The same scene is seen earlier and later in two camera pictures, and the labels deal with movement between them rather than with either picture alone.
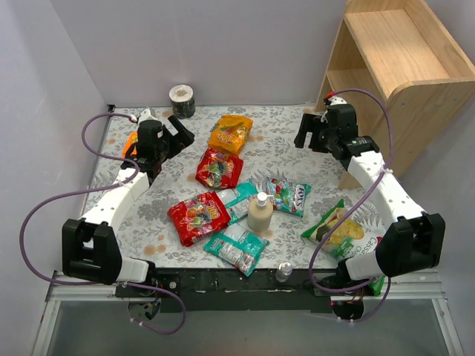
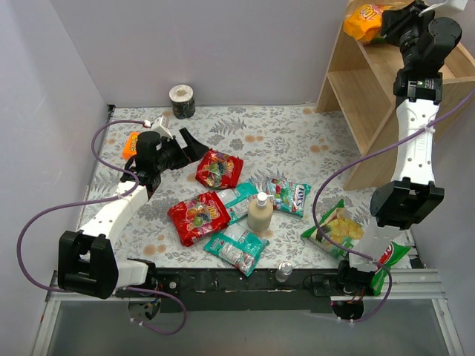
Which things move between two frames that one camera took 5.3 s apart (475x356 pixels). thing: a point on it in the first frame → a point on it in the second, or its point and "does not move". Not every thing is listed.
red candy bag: (198, 216) does not move
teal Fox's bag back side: (236, 200) does not move
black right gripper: (316, 134) → (390, 19)
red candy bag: (219, 170) does not move
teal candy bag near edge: (238, 247) does not move
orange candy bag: (230, 133) → (365, 25)
